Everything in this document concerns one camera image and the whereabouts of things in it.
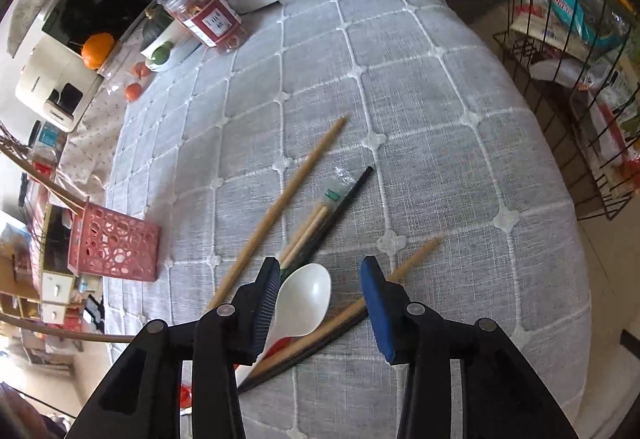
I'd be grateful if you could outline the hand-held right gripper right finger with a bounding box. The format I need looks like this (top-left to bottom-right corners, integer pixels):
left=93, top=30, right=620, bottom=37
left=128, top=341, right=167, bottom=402
left=359, top=255, right=581, bottom=439

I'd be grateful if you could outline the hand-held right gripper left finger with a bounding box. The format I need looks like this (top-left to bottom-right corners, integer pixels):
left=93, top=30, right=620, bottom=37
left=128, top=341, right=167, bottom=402
left=65, top=257, right=282, bottom=439

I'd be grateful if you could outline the white plastic spoon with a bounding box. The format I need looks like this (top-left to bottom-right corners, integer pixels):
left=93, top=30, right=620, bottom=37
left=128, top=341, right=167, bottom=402
left=235, top=263, right=332, bottom=386

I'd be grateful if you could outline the disposable chopsticks pair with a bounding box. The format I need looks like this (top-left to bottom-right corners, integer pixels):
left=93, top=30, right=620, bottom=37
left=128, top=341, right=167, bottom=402
left=279, top=173, right=352, bottom=266

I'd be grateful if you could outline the pink perforated plastic basket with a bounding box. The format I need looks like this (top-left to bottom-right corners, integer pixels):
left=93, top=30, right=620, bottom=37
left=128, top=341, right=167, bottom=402
left=67, top=198, right=162, bottom=283

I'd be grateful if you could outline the grey checked tablecloth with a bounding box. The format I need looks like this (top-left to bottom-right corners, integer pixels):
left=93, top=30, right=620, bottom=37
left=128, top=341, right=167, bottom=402
left=102, top=0, right=594, bottom=439

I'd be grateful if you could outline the floral beige tablecloth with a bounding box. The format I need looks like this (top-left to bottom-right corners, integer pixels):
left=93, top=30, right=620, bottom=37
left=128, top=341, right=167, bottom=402
left=59, top=69, right=132, bottom=201

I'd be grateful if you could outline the white bowl with green fruit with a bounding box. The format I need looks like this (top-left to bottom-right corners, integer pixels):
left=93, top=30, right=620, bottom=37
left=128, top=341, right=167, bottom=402
left=140, top=35, right=202, bottom=73

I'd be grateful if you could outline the green round fruit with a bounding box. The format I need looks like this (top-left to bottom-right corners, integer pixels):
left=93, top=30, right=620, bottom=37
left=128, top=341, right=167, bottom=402
left=150, top=42, right=175, bottom=66

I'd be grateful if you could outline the clear jar red label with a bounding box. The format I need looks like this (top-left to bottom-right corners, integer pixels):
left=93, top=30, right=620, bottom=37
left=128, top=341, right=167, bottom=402
left=150, top=0, right=249, bottom=54

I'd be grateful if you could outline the dark green squash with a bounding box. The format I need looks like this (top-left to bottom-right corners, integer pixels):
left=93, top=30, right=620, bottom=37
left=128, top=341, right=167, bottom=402
left=145, top=12, right=174, bottom=45

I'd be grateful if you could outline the orange fruit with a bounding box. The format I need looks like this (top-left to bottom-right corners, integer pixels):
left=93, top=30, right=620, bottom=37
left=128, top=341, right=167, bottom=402
left=81, top=32, right=116, bottom=70

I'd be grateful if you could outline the white kitchen appliance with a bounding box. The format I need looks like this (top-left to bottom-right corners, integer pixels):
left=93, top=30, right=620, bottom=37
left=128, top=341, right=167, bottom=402
left=15, top=46, right=102, bottom=133

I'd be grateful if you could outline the teal snack packet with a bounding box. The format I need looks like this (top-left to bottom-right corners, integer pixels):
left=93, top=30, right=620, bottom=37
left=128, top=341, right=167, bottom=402
left=531, top=0, right=627, bottom=51

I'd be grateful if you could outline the curved wooden frame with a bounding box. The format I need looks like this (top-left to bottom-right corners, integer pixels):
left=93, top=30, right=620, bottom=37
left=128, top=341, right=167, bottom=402
left=0, top=122, right=147, bottom=346

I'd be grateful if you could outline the black wire rack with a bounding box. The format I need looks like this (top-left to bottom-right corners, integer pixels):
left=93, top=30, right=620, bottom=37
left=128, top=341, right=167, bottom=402
left=492, top=0, right=640, bottom=223

